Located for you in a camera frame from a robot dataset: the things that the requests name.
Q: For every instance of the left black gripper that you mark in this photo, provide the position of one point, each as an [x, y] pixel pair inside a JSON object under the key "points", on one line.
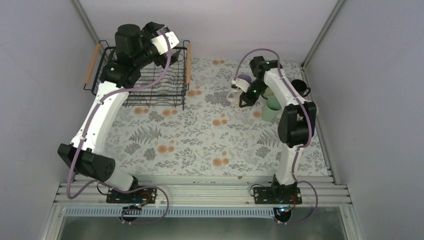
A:
{"points": [[162, 61]]}

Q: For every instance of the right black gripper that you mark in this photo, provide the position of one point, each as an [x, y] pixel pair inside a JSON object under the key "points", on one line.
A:
{"points": [[249, 101]]}

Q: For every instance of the mint green tumbler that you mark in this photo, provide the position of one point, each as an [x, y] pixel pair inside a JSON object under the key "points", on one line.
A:
{"points": [[271, 108]]}

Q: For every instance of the black cylindrical cup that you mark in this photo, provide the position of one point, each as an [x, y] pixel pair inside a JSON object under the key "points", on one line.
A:
{"points": [[301, 87]]}

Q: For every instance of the lilac plastic cup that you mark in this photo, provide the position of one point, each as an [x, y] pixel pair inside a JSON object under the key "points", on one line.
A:
{"points": [[245, 77]]}

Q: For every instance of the light green mug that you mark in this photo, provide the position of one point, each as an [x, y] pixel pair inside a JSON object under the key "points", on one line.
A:
{"points": [[268, 92]]}

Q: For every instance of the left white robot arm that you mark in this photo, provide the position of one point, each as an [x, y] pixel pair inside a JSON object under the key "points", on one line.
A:
{"points": [[139, 60]]}

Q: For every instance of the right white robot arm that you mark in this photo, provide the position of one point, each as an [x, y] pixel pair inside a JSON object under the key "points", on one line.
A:
{"points": [[296, 126]]}

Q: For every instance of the floral patterned table mat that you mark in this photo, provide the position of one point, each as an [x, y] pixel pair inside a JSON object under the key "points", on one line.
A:
{"points": [[206, 137]]}

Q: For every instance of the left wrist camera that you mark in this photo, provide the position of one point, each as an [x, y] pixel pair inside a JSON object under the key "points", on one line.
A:
{"points": [[166, 42]]}

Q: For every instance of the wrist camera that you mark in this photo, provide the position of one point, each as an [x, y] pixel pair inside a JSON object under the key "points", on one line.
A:
{"points": [[240, 84], [166, 42]]}

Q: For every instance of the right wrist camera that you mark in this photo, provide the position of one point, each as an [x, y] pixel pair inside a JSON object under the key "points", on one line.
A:
{"points": [[240, 84]]}

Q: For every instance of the black wire dish rack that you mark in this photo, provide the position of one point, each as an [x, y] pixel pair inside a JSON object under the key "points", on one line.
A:
{"points": [[170, 91]]}

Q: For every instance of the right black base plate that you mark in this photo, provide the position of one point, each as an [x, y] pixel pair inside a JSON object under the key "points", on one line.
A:
{"points": [[282, 195]]}

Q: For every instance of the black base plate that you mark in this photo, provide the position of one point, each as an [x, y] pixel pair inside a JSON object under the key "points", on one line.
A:
{"points": [[140, 197], [282, 195]]}

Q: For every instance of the aluminium mounting rail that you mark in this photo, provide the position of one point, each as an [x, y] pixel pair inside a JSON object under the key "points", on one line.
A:
{"points": [[211, 191]]}

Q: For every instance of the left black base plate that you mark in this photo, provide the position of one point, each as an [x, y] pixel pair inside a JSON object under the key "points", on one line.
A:
{"points": [[140, 197]]}

